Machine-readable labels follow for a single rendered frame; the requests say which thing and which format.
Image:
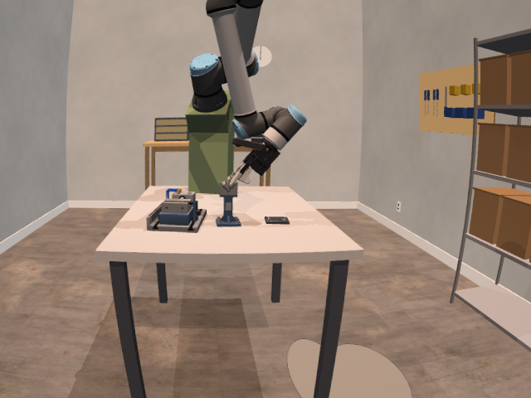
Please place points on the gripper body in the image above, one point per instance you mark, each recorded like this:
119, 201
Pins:
260, 165

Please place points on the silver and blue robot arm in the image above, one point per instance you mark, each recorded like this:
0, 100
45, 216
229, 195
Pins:
277, 124

